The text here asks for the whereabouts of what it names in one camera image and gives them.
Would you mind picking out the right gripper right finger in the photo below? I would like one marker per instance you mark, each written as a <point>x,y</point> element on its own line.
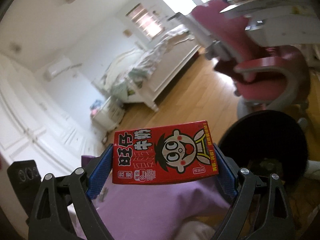
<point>259,206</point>

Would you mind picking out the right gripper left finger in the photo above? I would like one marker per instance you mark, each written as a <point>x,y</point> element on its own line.
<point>50,218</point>

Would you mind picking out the red milk carton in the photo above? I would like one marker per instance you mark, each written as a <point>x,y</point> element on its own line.
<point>164,155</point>

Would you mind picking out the purple round tablecloth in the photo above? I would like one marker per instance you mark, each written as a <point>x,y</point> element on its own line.
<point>172,211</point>

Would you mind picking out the white wardrobe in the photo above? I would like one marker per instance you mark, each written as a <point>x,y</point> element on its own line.
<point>34,127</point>

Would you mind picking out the white nightstand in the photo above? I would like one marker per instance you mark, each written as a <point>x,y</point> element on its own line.
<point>109,115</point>

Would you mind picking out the red desk chair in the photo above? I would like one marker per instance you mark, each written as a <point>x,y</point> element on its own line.
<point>276,76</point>

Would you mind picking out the white air conditioner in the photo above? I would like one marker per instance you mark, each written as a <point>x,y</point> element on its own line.
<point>56,67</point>

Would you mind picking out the white wooden bed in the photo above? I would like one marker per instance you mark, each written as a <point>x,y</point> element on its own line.
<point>139,76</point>

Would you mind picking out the white study desk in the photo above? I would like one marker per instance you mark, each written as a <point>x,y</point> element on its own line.
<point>277,22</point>

